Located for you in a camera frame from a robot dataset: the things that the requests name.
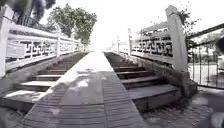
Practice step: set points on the grey stone bridge paving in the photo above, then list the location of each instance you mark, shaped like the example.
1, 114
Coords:
90, 100

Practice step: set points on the green tree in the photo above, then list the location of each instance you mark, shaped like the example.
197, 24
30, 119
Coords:
76, 20

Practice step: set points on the white carved stone railing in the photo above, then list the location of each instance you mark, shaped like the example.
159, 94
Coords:
175, 43
4, 40

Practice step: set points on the thin leafy tree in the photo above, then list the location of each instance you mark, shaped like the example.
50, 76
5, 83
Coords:
186, 24

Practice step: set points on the cobbled stone paving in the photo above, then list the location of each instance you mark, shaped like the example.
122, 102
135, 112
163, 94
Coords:
180, 116

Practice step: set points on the dark tree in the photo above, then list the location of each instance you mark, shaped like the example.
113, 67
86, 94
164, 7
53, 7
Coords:
36, 8

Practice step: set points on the black metal fence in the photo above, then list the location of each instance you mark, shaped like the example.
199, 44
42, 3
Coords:
206, 31

